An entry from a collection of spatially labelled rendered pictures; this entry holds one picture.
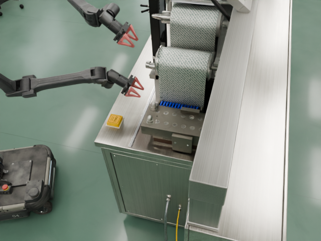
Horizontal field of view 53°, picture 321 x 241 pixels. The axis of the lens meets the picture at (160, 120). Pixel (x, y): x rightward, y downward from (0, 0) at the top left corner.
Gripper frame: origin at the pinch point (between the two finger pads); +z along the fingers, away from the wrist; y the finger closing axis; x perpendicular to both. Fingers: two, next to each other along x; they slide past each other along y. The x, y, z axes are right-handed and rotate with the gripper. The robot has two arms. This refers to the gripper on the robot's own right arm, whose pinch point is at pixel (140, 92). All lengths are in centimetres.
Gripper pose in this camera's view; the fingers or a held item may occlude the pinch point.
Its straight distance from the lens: 174.7
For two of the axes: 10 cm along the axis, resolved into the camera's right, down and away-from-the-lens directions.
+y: -2.7, 7.2, -6.4
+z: 8.5, 4.9, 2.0
